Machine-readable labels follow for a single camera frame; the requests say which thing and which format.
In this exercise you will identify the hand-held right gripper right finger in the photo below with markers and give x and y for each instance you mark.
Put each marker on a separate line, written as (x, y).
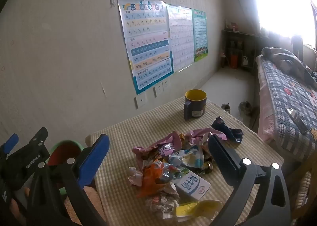
(220, 154)

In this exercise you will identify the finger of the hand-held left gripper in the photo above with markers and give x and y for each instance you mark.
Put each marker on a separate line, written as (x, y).
(37, 138)
(11, 141)

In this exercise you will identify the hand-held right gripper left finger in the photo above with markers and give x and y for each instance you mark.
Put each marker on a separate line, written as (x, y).
(94, 159)

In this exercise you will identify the dark blue wrapper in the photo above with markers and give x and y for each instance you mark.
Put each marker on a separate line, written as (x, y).
(223, 126)

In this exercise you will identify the green bin with red inside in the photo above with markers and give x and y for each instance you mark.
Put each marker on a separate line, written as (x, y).
(64, 154)

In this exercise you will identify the pink snack wrapper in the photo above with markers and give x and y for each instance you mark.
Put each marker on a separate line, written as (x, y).
(198, 133)

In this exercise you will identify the light blue snack wrapper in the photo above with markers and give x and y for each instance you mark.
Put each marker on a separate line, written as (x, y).
(188, 156)

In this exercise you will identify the dark shiny wrapper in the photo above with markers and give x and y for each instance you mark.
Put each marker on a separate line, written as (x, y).
(206, 165)

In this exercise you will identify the white milk carton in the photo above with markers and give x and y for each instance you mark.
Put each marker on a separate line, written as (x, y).
(193, 186)

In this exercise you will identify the brown plush cushion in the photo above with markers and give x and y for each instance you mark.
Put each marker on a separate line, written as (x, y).
(91, 201)

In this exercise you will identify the grey slipper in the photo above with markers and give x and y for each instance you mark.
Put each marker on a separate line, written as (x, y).
(245, 108)
(225, 108)

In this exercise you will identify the dark mug with yellow inside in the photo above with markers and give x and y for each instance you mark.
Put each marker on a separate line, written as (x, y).
(195, 104)

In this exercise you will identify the crumpled orange wrapper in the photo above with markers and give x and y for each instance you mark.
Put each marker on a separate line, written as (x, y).
(148, 176)

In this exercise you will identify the yellow wrapper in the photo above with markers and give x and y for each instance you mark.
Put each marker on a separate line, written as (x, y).
(193, 208)

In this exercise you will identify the beige checked tablecloth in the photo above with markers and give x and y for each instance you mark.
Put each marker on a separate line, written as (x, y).
(148, 129)

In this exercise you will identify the crumpled silver foil wrapper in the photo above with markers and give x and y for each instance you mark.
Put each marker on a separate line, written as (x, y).
(161, 203)

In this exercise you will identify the shiny silver packet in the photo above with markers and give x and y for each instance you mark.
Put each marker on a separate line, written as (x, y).
(296, 119)

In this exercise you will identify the orange container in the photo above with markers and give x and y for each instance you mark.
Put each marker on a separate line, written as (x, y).
(234, 60)

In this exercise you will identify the white jug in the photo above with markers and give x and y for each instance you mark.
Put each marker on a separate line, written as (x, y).
(245, 60)

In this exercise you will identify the folded grey duvet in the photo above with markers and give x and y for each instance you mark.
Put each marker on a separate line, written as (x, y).
(284, 60)

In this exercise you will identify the dark storage shelf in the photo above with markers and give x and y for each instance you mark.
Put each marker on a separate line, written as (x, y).
(237, 40)

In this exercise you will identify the bright window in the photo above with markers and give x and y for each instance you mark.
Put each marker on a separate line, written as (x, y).
(284, 5)

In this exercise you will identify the white wall socket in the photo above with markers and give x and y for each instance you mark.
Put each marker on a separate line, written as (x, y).
(141, 99)
(166, 83)
(159, 89)

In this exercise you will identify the wooden chair frame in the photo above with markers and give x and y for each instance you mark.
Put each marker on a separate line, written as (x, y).
(302, 191)

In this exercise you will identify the white chart wall poster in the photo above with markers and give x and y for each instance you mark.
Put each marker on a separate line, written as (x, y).
(182, 40)

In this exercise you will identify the green number wall poster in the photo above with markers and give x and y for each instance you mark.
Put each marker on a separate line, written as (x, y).
(200, 35)

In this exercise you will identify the blue alphabet wall poster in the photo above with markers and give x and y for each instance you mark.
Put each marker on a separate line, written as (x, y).
(146, 47)

